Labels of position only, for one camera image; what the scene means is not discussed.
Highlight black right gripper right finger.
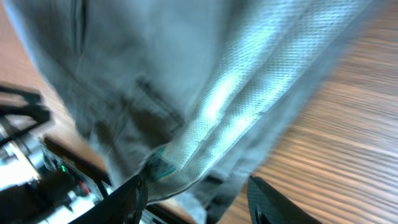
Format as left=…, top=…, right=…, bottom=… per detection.
left=247, top=176, right=322, bottom=224

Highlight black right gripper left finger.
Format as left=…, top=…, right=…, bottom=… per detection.
left=70, top=175, right=148, bottom=224

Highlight grey shorts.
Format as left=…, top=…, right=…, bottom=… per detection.
left=4, top=0, right=377, bottom=223

